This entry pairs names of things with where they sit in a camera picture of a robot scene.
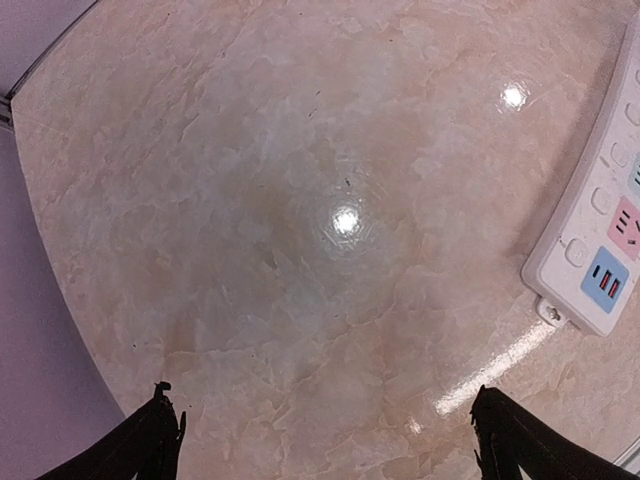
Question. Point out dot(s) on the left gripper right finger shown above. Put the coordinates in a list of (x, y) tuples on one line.
[(513, 443)]

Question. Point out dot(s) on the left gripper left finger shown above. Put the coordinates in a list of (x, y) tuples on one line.
[(146, 445)]

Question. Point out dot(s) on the white multicolour power strip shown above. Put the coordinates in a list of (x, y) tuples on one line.
[(585, 265)]

